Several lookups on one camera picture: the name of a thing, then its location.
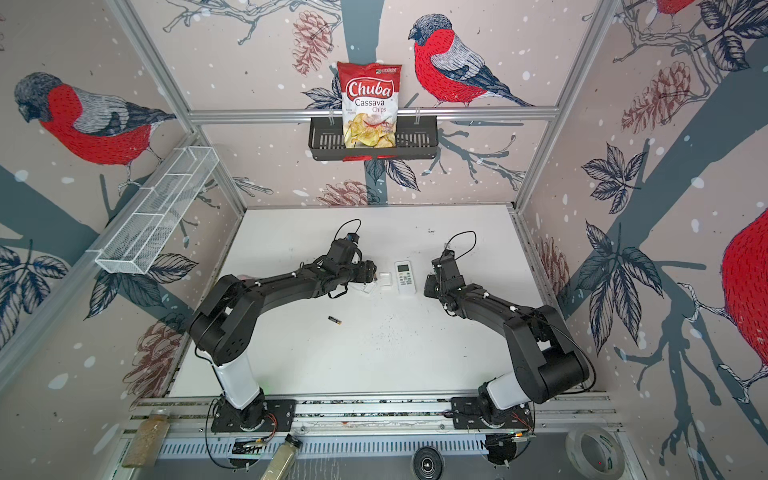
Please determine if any aluminium mounting rail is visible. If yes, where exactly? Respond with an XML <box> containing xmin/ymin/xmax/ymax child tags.
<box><xmin>118</xmin><ymin>391</ymin><xmax>624</xmax><ymax>437</ymax></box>

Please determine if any black round speaker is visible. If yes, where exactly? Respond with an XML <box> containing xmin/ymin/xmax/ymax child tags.
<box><xmin>411</xmin><ymin>446</ymin><xmax>444</xmax><ymax>480</ymax></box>

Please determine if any black wall basket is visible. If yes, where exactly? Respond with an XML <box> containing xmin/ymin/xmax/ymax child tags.
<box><xmin>308</xmin><ymin>116</ymin><xmax>439</xmax><ymax>162</ymax></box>

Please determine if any beige powder bottle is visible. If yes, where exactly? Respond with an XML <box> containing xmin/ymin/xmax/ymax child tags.
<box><xmin>261</xmin><ymin>435</ymin><xmax>303</xmax><ymax>480</ymax></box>

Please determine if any clear tape roll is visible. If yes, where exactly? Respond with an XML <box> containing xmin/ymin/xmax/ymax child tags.
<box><xmin>565</xmin><ymin>425</ymin><xmax>626</xmax><ymax>480</ymax></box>

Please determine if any white wire mesh shelf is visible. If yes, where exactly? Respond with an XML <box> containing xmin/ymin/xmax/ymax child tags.
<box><xmin>95</xmin><ymin>146</ymin><xmax>219</xmax><ymax>274</ymax></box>

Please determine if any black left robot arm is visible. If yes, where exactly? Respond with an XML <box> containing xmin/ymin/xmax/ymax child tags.
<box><xmin>187</xmin><ymin>233</ymin><xmax>377</xmax><ymax>433</ymax></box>

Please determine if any white battery cover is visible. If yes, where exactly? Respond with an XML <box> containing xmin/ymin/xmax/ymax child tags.
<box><xmin>377</xmin><ymin>272</ymin><xmax>392</xmax><ymax>287</ymax></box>

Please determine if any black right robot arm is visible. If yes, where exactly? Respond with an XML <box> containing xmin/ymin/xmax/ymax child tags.
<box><xmin>424</xmin><ymin>247</ymin><xmax>596</xmax><ymax>428</ymax></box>

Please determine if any brown grain bottle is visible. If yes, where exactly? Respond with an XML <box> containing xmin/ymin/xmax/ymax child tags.
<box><xmin>121</xmin><ymin>409</ymin><xmax>170</xmax><ymax>468</ymax></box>

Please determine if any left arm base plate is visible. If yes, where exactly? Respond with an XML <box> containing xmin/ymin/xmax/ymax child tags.
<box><xmin>210</xmin><ymin>399</ymin><xmax>296</xmax><ymax>434</ymax></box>

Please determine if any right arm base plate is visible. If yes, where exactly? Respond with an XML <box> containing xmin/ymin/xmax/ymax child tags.
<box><xmin>443</xmin><ymin>396</ymin><xmax>534</xmax><ymax>431</ymax></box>

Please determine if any white remote control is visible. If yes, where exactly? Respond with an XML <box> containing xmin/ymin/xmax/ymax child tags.
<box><xmin>395</xmin><ymin>260</ymin><xmax>417</xmax><ymax>295</ymax></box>
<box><xmin>362</xmin><ymin>280</ymin><xmax>382</xmax><ymax>294</ymax></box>

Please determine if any red cassava chips bag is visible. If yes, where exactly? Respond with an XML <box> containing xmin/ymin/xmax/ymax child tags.
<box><xmin>337</xmin><ymin>62</ymin><xmax>402</xmax><ymax>149</ymax></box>

